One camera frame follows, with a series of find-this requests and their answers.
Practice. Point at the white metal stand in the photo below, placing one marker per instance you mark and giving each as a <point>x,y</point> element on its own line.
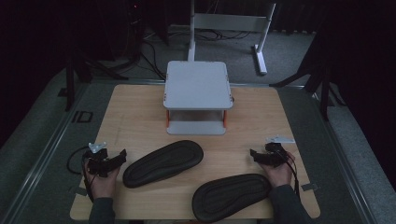
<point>230,21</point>

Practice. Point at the person's right hand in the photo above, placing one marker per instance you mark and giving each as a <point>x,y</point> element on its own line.
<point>280,174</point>

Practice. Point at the person's left hand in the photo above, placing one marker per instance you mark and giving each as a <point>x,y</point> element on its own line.
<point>104,183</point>

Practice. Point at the grey tape piece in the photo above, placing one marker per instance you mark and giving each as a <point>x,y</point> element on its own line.
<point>309,187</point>
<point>81,191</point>

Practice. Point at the grey shoe rack orange posts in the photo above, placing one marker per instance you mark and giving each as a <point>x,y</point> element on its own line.
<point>197,84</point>

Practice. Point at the black slipper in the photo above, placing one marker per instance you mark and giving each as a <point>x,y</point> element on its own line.
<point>162,163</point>
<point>230,196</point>

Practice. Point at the black tripod stand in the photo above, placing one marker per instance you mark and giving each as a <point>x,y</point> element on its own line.
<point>323,93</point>
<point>70,81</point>

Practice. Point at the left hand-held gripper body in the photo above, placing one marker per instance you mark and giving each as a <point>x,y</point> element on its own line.
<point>97,161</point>

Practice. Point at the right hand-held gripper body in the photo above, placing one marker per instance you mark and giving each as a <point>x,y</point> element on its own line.
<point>276,152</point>

